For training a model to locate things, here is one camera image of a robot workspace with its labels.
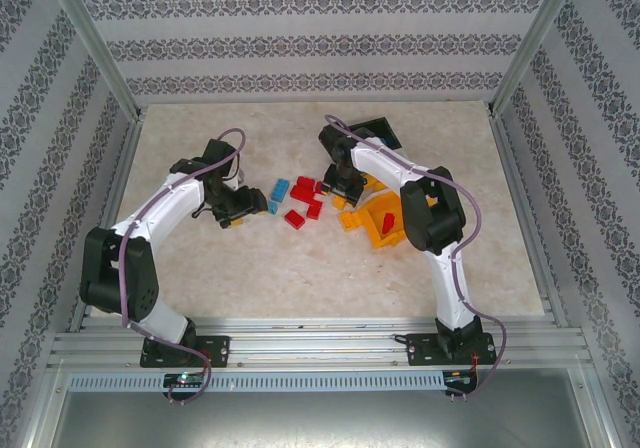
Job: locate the long blue lego brick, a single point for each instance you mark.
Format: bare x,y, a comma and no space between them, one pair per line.
280,190

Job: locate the yellow plastic bin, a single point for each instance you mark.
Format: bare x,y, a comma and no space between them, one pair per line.
370,208

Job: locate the right controller board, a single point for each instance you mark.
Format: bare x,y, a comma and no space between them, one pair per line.
457,378

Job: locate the aluminium right side rail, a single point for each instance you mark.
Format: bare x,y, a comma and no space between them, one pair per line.
506,148

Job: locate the controller board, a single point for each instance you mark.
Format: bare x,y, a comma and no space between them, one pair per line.
457,378
185,380

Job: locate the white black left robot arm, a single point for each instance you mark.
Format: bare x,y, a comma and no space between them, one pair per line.
160,208

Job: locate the aluminium corner post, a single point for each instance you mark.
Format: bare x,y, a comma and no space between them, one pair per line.
537,38
90,38

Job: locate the aluminium left side rail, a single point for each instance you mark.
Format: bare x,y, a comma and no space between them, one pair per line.
117,193

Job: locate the small blue lego brick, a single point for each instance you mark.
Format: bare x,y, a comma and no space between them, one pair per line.
273,208

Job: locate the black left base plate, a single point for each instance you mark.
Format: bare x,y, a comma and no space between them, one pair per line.
217,350

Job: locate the aluminium right corner post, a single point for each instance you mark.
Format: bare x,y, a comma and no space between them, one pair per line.
537,38

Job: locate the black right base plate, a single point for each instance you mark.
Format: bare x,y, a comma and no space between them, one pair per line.
420,350

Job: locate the large yellow lego brick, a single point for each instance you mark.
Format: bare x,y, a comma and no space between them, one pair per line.
350,220

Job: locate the aluminium front rail assembly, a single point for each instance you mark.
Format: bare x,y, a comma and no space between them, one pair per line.
320,343

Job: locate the small red lego brick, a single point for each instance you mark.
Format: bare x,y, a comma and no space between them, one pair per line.
320,187

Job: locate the aluminium rail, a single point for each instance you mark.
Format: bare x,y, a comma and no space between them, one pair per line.
117,193
506,148

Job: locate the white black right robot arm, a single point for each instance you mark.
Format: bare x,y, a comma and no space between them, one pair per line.
450,288

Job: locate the aluminium left corner post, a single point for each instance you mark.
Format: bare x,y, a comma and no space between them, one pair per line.
90,38

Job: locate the grey metal lower shelf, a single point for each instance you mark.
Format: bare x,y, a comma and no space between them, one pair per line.
320,423

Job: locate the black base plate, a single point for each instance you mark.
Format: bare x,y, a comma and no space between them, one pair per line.
420,350
217,350

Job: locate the black plastic bin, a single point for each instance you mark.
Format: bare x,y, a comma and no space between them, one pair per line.
387,130

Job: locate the left controller board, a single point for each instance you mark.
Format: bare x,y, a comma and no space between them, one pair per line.
185,380

